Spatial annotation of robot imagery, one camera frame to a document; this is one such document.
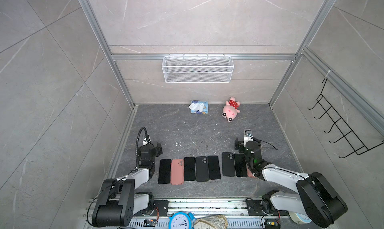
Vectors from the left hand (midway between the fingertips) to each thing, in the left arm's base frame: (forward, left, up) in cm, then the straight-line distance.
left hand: (148, 141), depth 90 cm
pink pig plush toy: (+24, -56, 0) cm, 61 cm away
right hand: (0, -59, +3) cm, 59 cm away
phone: (-17, -10, -8) cm, 22 cm away
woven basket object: (-42, -37, -3) cm, 56 cm away
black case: (-13, -48, -7) cm, 51 cm away
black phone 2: (-13, -40, -9) cm, 43 cm away
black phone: (-15, -25, -7) cm, 30 cm away
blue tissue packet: (+29, -33, -1) cm, 44 cm away
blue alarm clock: (-40, -21, -5) cm, 46 cm away
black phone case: (-16, -32, -6) cm, 37 cm away
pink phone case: (-18, -18, -6) cm, 26 cm away
